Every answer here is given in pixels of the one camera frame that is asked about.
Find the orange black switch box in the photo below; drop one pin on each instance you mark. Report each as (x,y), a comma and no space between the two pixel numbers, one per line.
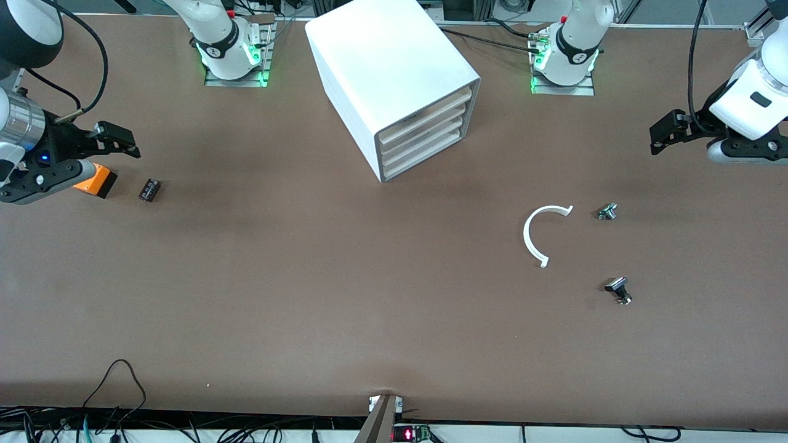
(93,182)

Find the aluminium frame profile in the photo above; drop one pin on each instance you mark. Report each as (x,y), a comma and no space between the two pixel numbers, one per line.
(754,32)

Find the dark cylindrical capacitor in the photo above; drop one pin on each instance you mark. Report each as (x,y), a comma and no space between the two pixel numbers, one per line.
(149,190)

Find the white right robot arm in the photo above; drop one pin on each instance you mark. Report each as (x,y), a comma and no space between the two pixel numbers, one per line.
(215,37)

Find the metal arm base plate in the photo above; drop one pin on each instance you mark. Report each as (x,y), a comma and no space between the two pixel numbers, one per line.
(563,90)
(237,82)

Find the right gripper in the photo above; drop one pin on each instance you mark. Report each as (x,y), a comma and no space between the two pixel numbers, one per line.
(63,143)

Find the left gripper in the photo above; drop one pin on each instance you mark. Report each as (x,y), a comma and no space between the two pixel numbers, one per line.
(700,125)

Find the red LED display module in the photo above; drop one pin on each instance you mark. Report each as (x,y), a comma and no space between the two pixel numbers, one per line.
(406,434)

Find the white curved plastic arc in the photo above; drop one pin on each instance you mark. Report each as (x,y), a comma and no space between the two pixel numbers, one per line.
(527,237)

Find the black capped metal switch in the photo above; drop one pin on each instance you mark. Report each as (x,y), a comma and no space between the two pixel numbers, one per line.
(617,287)

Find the grey metal bar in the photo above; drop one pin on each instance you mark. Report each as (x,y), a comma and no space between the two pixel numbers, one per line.
(377,424)

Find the small metal bolt upper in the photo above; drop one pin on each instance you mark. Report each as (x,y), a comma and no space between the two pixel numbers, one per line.
(607,212)

